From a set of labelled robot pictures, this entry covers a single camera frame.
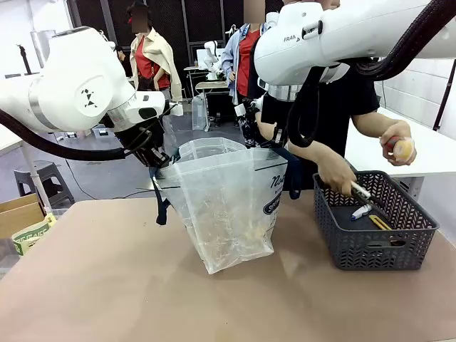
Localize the yellow tape roll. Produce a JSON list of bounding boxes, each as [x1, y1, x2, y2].
[[393, 138, 417, 165]]

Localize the clear plastic container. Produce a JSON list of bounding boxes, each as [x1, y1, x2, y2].
[[191, 93, 209, 132]]

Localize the person's right hand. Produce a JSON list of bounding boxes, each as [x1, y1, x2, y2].
[[318, 164, 358, 196]]

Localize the person's left hand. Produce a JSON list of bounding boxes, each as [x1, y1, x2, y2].
[[379, 120, 417, 167]]

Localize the person's right forearm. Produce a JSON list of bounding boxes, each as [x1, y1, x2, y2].
[[256, 120, 352, 182]]

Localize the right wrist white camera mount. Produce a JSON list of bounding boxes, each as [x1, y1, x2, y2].
[[233, 98, 264, 117]]

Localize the clear shopping bag navy handles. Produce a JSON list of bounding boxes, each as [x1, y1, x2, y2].
[[148, 137, 304, 275]]

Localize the white and blue pen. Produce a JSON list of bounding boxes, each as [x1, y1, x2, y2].
[[351, 204, 372, 221]]

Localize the gray standing panel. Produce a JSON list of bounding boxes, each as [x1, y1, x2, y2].
[[30, 30, 58, 68]]

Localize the cream handled tool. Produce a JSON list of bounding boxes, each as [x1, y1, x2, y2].
[[350, 180, 375, 206]]

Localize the black tripod stand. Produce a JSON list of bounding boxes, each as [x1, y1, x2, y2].
[[16, 44, 33, 76]]

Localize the yellow utility knife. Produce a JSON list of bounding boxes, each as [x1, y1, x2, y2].
[[368, 214, 393, 232]]

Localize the person's left forearm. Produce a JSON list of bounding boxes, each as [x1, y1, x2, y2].
[[351, 110, 396, 138]]

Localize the small background table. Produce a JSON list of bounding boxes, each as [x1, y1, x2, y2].
[[195, 81, 231, 108]]

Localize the left arm black cable sleeve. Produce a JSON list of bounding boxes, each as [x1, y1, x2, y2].
[[0, 108, 161, 162]]

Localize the green and white paper bag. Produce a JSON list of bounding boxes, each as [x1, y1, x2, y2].
[[11, 212, 58, 257]]

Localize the gray plastic step stool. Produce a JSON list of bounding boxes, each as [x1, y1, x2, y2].
[[14, 160, 76, 208]]

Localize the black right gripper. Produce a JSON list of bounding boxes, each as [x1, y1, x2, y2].
[[256, 96, 286, 146]]

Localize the black slanted stand pole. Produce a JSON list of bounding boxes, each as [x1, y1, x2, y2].
[[432, 53, 456, 132]]

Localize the person in red shirt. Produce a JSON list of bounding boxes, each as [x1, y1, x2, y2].
[[221, 23, 264, 147]]

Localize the white side table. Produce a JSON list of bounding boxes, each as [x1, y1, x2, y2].
[[0, 123, 54, 218]]

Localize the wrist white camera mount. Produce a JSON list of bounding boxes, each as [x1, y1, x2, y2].
[[162, 101, 185, 117], [233, 98, 264, 117]]

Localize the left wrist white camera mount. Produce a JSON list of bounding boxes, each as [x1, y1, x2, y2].
[[162, 101, 185, 117]]

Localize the brown cardboard box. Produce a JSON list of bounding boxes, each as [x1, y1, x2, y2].
[[0, 193, 46, 240]]

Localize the person in black t-shirt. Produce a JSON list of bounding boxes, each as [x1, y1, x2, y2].
[[245, 35, 380, 200]]

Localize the dark gray plastic basket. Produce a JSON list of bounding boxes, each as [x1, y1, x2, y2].
[[312, 170, 440, 271]]

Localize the mannequin with cream jacket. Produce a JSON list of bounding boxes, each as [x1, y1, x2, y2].
[[126, 0, 182, 103]]

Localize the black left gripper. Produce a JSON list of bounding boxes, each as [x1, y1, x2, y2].
[[120, 120, 170, 168]]

